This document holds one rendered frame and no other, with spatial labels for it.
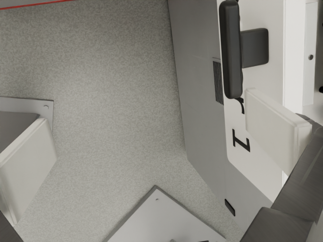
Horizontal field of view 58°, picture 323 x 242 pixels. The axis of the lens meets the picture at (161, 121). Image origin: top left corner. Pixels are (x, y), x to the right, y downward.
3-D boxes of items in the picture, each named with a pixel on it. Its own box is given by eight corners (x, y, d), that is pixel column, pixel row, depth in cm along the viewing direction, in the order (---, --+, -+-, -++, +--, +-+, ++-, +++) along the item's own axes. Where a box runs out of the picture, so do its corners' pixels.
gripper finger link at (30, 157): (17, 227, 13) (0, 229, 13) (59, 158, 20) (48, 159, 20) (-5, 170, 12) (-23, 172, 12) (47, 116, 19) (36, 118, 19)
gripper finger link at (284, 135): (296, 126, 12) (313, 123, 12) (243, 88, 19) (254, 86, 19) (294, 186, 13) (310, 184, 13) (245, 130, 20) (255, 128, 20)
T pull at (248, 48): (223, 97, 24) (230, 101, 23) (216, 2, 22) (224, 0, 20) (261, 89, 25) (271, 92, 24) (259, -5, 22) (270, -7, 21)
